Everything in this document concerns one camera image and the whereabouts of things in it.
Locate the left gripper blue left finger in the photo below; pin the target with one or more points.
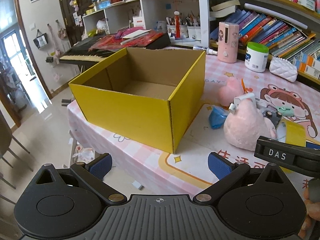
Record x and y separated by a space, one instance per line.
98 168

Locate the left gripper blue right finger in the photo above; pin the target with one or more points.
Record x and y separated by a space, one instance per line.
223 169

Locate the yellow tape roll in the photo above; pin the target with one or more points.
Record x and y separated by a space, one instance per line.
291 133

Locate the large pink plush toy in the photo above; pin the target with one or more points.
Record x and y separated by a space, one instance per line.
243 127

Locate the blue wrapper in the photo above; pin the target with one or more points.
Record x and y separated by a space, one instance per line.
217 117

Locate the grey toy car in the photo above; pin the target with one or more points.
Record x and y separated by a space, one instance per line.
274 116

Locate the white power adapter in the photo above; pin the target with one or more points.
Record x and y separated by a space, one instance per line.
237 100

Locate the pink heart plush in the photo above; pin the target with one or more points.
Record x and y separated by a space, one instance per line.
232 89

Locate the small white red box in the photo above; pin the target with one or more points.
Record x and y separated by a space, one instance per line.
263 105

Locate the pink cartoon table mat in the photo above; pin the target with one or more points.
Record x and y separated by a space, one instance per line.
186 171

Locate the yellow cardboard box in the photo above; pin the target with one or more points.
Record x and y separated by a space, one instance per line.
149 96

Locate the white quilted pouch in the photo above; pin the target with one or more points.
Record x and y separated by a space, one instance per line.
284 69

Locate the orange blue white box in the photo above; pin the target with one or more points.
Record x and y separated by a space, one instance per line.
307 64

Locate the black electronic keyboard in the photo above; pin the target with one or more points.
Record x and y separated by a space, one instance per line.
80 54

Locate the white jar green lid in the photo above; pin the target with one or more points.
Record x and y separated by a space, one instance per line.
256 57

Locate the row of leaning books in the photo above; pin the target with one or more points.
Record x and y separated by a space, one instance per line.
283 39

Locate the pink cylindrical humidifier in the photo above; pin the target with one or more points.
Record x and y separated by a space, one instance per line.
228 40

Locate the white pen holder cup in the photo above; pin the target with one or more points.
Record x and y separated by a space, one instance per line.
171 29

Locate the red tassel doll ornament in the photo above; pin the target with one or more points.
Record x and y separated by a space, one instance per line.
177 23

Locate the white rolled paper tube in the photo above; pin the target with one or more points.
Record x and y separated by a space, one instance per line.
276 14

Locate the white cubby shelf unit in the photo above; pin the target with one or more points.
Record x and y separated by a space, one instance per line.
148 13

